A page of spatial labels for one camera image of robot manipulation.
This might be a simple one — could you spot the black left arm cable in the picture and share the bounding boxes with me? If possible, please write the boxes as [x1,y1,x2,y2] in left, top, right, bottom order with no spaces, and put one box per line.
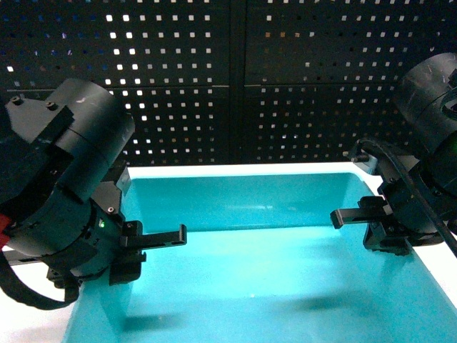
[0,249,80,312]

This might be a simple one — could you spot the teal plastic bin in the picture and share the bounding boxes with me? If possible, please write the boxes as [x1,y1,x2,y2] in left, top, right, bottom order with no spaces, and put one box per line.
[64,164,456,342]

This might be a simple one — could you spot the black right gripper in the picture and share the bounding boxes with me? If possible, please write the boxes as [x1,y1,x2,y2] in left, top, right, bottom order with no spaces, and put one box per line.
[330,142,446,256]

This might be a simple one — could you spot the red connector block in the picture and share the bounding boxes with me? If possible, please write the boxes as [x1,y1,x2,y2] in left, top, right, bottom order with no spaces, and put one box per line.
[0,214,11,249]

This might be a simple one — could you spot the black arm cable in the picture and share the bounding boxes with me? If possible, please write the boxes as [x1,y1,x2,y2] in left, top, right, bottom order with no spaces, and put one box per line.
[353,138,457,257]
[0,249,80,312]

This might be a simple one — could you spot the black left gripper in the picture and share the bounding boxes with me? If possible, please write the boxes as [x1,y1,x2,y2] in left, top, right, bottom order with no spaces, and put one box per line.
[6,160,187,286]

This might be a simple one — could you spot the black perforated pegboard panel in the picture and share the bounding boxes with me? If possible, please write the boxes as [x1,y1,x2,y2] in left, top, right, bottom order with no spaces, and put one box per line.
[1,1,456,166]

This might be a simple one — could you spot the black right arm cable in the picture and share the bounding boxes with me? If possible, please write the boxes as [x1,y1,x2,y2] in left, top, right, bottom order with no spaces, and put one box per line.
[353,138,457,257]

